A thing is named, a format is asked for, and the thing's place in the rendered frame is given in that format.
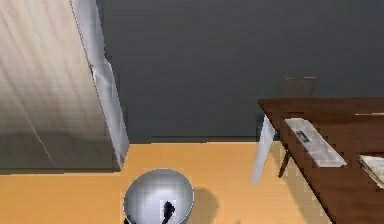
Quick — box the brown wooden chair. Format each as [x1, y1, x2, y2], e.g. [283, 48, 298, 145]
[277, 76, 318, 179]

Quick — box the silver round bin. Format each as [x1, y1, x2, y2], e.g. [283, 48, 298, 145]
[123, 168, 195, 224]

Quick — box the grey flat remote control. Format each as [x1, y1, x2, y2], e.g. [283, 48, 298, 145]
[284, 117, 348, 169]

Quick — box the beige room door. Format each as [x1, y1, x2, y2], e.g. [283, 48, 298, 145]
[0, 0, 130, 175]

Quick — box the dark brown wooden table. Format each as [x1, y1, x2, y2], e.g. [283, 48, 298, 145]
[251, 97, 384, 224]

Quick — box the pale newspaper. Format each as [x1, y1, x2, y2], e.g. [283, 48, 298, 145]
[358, 154, 384, 191]

